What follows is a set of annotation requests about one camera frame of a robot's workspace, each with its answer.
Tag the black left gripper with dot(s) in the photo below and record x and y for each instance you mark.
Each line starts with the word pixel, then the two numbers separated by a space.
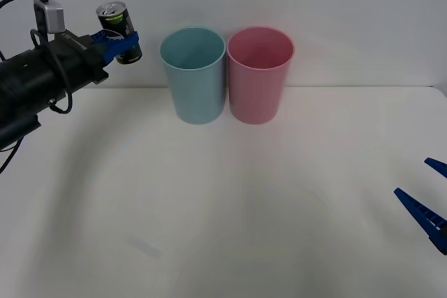
pixel 78 60

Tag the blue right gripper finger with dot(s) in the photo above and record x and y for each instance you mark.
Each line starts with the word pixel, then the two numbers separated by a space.
pixel 424 216
pixel 438 166

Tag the black drink can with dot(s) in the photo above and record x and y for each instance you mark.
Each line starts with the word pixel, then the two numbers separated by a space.
pixel 117 19

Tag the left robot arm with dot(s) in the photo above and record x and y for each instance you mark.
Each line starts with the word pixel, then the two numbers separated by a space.
pixel 24 85

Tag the pale blue plastic bin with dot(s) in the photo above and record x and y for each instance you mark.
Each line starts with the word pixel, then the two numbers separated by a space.
pixel 197 99

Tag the pink plastic bin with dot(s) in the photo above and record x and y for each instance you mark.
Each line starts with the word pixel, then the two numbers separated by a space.
pixel 256 97

